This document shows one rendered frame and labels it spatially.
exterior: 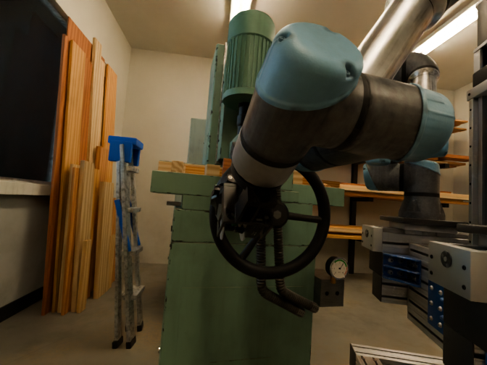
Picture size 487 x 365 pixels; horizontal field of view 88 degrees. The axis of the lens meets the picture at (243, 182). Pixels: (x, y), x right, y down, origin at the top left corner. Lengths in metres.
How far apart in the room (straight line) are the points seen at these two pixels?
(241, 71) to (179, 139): 2.51
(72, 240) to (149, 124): 1.86
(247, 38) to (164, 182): 0.58
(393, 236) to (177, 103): 2.97
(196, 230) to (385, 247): 0.71
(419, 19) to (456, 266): 0.46
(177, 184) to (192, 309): 0.34
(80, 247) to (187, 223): 1.49
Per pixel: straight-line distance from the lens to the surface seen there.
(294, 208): 0.79
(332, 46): 0.22
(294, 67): 0.20
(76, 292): 2.19
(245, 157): 0.26
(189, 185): 0.71
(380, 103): 0.25
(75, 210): 2.11
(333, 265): 0.81
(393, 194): 3.45
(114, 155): 1.62
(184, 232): 0.72
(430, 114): 0.29
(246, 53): 0.96
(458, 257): 0.66
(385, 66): 0.46
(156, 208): 3.33
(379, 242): 1.09
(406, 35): 0.51
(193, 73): 3.66
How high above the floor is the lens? 0.83
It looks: 4 degrees up
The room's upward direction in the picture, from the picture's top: 4 degrees clockwise
